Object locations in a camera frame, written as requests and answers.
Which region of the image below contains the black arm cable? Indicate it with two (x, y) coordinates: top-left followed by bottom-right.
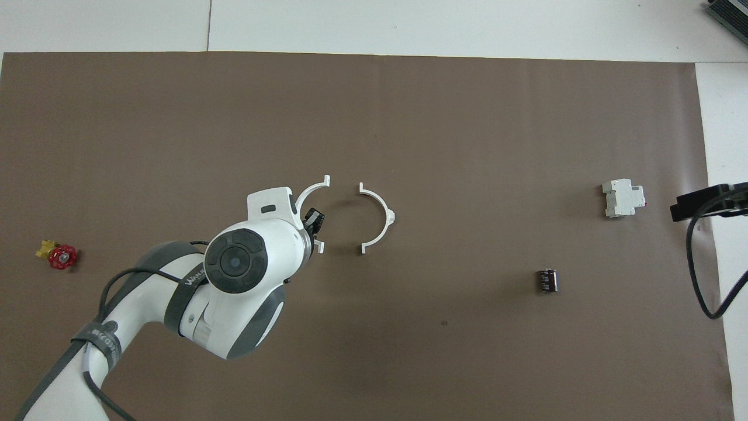
(82, 240), (212, 421)
(687, 187), (748, 320)

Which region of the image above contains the white circuit breaker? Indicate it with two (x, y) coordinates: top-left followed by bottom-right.
(602, 178), (646, 219)

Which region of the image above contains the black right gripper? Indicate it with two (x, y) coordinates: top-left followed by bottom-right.
(670, 182), (748, 222)

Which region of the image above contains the red handle brass valve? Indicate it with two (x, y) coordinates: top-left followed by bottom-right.
(36, 239), (78, 271)

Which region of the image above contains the grey ridged device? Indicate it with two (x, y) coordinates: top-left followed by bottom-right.
(704, 0), (748, 39)

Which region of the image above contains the white half pipe clamp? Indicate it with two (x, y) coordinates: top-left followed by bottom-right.
(294, 174), (331, 255)
(358, 182), (397, 255)

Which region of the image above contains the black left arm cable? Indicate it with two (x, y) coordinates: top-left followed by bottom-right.
(82, 240), (212, 421)

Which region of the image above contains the brown table mat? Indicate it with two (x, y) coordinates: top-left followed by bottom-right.
(0, 51), (736, 421)

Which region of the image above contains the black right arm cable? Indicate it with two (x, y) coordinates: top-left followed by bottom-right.
(687, 187), (748, 320)

